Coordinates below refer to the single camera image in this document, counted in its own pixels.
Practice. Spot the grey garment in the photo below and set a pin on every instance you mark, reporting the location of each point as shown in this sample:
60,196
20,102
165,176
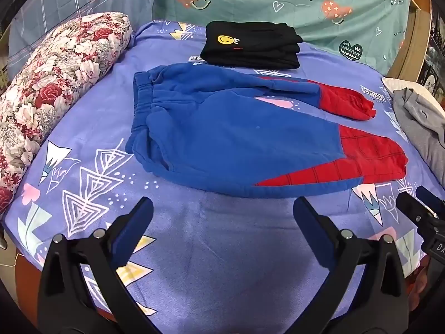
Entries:
422,121

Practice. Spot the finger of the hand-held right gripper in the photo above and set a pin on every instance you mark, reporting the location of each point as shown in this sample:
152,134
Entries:
431,196
413,208

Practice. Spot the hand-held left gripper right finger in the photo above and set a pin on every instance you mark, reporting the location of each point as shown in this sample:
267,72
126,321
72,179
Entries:
313,231

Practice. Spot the blue plaid pillow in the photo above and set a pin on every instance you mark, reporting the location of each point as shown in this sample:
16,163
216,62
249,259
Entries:
69,3

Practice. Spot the white pillow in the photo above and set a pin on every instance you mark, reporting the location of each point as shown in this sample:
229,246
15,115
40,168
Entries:
410,85

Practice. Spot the purple printed bedsheet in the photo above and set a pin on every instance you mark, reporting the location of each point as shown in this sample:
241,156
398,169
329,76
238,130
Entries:
194,236

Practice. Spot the folded black pants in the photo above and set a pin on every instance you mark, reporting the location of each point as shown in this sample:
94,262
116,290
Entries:
250,43

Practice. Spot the wooden bed frame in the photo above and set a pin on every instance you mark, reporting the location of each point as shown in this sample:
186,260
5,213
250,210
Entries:
413,31

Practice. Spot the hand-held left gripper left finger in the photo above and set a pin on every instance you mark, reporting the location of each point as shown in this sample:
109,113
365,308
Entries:
134,229

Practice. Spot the blue and red pants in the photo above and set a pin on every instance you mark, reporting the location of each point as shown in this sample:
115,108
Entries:
236,128

